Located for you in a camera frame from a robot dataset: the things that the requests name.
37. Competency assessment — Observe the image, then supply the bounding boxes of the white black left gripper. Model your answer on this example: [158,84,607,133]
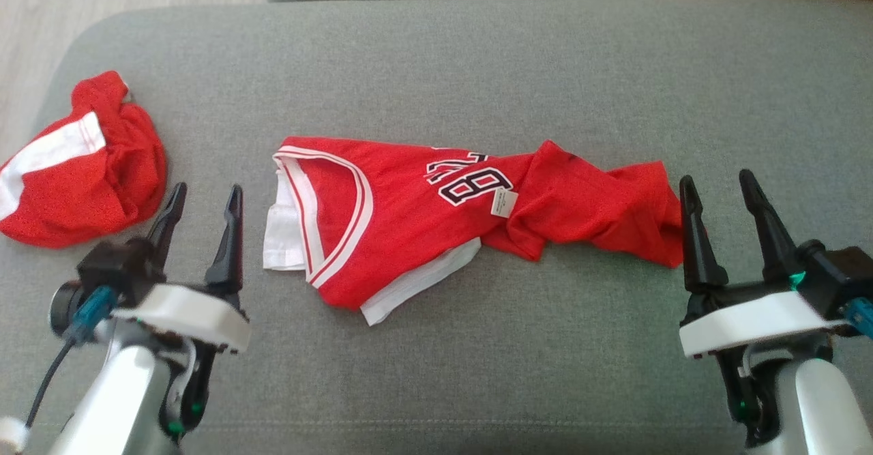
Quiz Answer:
[113,182,251,437]

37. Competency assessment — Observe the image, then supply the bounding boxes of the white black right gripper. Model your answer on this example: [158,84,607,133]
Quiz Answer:
[679,168,850,447]

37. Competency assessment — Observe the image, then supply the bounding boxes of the red shorts with white stripe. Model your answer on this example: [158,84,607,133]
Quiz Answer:
[0,71,168,248]

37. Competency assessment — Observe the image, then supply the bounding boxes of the red basketball jersey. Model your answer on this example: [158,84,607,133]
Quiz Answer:
[263,136,685,326]

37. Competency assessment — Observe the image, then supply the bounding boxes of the large grey sofa seat cushion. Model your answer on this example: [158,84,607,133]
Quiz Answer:
[0,0,873,455]

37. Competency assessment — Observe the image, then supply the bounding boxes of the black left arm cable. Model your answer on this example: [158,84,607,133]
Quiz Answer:
[24,284,118,430]

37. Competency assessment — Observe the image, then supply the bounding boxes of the white cable label tag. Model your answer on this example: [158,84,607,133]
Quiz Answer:
[0,416,29,454]

